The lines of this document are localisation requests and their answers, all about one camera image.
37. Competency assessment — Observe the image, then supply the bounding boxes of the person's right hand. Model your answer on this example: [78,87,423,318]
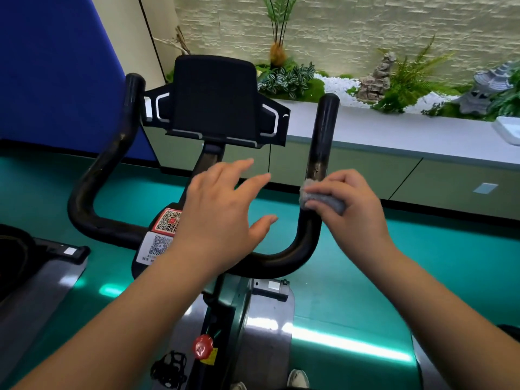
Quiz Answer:
[303,169,397,269]

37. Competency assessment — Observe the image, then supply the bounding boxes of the person's left hand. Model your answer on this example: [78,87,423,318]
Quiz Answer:
[168,158,279,277]

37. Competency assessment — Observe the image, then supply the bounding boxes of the grey cleaning cloth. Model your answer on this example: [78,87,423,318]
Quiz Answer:
[298,178,347,216]

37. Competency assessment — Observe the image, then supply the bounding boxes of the person's left forearm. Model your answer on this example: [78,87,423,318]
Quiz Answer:
[12,243,220,390]

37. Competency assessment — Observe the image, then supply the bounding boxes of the person's right forearm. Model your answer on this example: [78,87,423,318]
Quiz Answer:
[357,243,520,390]

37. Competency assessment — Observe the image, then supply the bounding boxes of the black exercise bike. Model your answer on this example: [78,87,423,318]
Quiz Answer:
[411,335,452,390]
[152,278,295,390]

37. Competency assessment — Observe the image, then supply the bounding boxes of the exercise bike at left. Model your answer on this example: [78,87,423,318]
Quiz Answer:
[0,257,89,378]

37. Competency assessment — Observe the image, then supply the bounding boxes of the long cabinet with grey top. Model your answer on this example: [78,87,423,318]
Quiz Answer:
[142,99,520,222]

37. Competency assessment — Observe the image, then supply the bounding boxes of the red round knob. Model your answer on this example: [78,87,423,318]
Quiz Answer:
[192,335,215,360]

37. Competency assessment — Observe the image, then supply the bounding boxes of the patch of white pebbles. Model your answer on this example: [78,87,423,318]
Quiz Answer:
[315,73,368,108]
[404,92,458,115]

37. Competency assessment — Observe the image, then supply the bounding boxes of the green moss mat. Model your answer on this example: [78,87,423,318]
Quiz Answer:
[256,56,520,120]

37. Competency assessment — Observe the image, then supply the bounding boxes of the grey stacked rock ornament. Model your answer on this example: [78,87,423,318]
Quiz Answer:
[355,51,397,104]

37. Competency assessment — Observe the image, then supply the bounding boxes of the slim green fern plant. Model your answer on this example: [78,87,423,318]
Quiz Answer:
[375,36,460,112]

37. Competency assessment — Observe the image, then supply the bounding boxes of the variegated leaf plant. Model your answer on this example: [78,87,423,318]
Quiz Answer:
[256,62,317,100]

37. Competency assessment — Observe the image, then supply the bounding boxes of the grey stone pagoda lantern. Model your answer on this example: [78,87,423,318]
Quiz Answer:
[453,60,515,116]

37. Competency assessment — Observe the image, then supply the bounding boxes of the white plastic tray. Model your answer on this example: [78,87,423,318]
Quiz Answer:
[491,116,520,147]

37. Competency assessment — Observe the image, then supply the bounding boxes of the tall thin stemmed fern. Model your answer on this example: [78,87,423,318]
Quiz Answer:
[259,0,301,69]

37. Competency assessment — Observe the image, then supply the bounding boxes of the dry brown branch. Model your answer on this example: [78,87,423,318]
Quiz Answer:
[154,26,192,55]

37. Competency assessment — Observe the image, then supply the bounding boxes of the large bushy fern plant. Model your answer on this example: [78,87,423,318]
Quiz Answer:
[485,64,520,120]

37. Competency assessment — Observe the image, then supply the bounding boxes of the blue wall pad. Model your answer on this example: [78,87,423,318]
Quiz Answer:
[0,0,157,162]

